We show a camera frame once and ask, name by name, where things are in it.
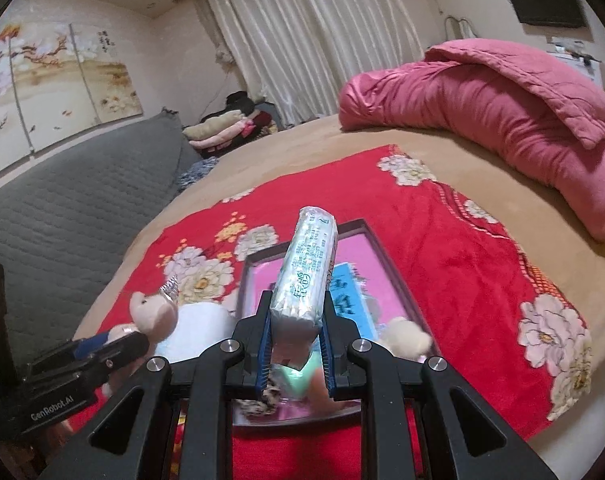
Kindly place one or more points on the black garment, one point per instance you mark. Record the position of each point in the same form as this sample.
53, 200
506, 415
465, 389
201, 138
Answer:
238, 101

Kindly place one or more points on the pink folded garment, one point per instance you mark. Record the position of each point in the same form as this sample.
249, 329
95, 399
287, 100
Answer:
227, 139

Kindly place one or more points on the leopard print scrunchie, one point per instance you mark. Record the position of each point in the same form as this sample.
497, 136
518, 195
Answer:
268, 397

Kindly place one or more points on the dark tray with pink book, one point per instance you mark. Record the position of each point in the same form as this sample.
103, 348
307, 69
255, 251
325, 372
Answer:
400, 285

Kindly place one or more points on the teddy bear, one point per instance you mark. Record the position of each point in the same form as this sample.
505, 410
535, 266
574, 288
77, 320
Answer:
152, 312
405, 337

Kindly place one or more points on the white metal rack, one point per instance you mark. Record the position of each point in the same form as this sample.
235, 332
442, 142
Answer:
457, 25

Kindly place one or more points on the tan bed sheet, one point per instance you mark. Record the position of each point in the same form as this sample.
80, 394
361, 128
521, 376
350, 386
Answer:
307, 160

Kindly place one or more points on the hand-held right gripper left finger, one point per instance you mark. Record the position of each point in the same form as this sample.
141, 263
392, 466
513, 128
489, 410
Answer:
265, 360

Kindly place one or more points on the pink workbook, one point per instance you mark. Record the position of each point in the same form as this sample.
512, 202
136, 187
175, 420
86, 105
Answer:
372, 270

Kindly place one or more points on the dark red garment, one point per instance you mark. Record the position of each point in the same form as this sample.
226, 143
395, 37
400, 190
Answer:
262, 122

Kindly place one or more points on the pink quilt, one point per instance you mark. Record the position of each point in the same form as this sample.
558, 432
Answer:
482, 110

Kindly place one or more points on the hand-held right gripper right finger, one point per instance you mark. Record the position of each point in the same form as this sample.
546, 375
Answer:
328, 360

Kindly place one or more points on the white curtain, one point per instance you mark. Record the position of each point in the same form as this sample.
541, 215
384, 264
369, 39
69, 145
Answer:
307, 35

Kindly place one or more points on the cream folded garment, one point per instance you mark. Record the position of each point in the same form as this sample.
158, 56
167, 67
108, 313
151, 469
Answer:
212, 127

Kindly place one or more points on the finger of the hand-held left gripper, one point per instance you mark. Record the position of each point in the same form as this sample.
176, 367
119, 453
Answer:
92, 344
125, 347

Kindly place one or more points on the grey quilted cover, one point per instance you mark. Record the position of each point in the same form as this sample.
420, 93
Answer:
82, 200

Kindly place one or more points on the blue patterned cloth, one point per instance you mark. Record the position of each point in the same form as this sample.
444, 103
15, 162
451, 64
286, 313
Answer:
197, 172

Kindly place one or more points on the green makeup sponge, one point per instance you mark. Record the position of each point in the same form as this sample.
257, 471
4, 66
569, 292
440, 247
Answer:
295, 377

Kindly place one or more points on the floral wall painting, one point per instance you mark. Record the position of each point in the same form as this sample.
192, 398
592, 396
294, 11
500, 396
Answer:
42, 85

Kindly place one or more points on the red floral blanket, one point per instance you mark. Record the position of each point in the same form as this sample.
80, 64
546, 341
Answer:
457, 260

